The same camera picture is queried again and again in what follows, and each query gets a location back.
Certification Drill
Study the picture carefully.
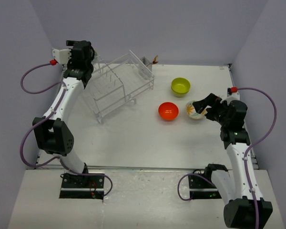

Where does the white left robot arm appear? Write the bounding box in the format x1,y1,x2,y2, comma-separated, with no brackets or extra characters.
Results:
33,41,95,187

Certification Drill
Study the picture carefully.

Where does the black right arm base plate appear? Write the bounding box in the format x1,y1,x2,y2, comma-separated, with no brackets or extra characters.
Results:
188,175,221,200

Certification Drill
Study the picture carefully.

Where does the lime green bowl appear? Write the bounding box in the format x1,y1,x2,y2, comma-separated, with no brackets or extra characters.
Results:
171,77,191,91
171,88,190,97

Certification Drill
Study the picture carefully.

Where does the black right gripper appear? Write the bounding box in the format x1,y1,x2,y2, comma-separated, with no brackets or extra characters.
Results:
193,94,230,127

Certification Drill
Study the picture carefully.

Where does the orange bowl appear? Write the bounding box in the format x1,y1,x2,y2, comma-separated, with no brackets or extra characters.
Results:
158,102,179,121

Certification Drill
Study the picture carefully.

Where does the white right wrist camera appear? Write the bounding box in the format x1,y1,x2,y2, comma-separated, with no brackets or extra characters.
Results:
225,87,240,104

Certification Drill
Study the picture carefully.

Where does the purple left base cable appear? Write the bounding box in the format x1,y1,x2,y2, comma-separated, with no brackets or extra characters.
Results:
69,170,113,198

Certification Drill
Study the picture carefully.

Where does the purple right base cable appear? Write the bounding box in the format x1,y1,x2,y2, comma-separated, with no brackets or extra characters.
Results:
177,173,217,203

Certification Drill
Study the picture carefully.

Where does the grey cutlery holder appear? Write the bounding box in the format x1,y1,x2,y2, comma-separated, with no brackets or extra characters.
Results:
139,56,152,72

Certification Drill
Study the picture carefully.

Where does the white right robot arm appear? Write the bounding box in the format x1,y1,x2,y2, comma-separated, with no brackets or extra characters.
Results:
193,93,273,229

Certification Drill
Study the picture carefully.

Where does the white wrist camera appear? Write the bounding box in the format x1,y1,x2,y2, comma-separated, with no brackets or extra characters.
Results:
52,49,71,64
225,87,240,104

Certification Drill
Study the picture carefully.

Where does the white wire dish rack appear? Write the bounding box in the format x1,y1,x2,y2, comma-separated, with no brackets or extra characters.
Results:
82,51,154,123

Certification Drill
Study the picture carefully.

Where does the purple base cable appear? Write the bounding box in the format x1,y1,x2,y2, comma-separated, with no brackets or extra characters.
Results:
177,173,217,203
69,170,113,198

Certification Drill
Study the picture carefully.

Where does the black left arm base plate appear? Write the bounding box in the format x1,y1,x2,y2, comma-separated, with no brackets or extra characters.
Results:
59,173,104,200

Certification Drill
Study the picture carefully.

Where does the brown wooden spoon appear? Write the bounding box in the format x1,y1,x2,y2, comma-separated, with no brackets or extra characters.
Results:
152,55,158,65

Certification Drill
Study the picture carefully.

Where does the patterned beige bowl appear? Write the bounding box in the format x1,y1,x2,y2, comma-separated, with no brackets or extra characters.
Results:
186,100,206,120

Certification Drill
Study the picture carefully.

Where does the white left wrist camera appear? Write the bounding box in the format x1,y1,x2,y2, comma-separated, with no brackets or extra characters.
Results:
52,49,71,64

